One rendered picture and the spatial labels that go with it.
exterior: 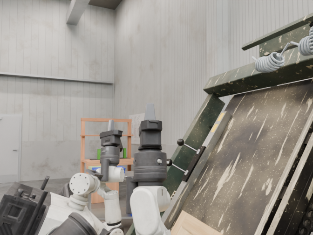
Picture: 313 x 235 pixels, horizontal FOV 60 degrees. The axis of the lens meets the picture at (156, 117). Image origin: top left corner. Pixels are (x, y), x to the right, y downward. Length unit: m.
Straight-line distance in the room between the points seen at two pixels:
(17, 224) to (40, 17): 10.05
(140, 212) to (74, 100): 9.55
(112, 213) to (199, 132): 0.70
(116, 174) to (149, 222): 0.57
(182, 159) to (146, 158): 0.92
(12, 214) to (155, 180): 0.41
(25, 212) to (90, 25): 10.26
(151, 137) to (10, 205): 0.43
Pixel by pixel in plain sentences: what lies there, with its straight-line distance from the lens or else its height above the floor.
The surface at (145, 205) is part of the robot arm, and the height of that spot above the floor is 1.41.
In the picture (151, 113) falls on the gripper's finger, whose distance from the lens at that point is 0.75.
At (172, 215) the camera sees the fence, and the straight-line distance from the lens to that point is 1.35.
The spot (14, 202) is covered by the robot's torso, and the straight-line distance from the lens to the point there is 0.86.
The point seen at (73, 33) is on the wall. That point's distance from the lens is 10.70.
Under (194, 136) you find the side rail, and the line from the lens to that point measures 1.62.
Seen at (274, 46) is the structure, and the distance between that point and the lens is 1.97.
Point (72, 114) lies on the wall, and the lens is 10.10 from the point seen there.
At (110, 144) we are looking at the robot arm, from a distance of 1.26.
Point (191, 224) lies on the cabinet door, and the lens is 1.21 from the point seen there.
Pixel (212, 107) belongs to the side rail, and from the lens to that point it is 1.69.
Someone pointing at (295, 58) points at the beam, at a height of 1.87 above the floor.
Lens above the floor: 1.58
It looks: 3 degrees up
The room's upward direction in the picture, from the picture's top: straight up
